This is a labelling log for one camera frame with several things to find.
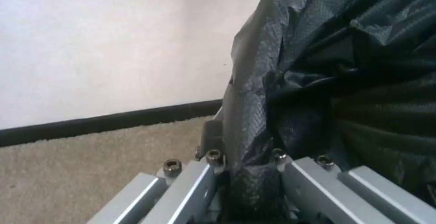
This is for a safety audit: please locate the black plastic trash bag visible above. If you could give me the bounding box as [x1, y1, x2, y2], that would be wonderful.
[216, 0, 436, 224]

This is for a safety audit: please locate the black wall baseboard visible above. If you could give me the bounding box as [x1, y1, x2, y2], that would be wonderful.
[0, 99, 225, 148]

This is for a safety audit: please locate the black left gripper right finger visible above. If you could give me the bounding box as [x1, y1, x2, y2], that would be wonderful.
[270, 148, 436, 224]

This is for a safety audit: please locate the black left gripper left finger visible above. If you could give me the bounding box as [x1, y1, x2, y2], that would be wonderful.
[88, 120, 228, 224]

